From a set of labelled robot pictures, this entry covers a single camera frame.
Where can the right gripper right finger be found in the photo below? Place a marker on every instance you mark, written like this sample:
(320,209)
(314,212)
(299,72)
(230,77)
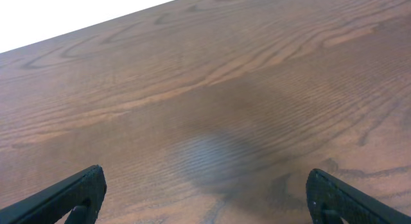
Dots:
(331,200)

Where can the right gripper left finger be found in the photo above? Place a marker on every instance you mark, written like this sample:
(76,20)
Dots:
(80,196)

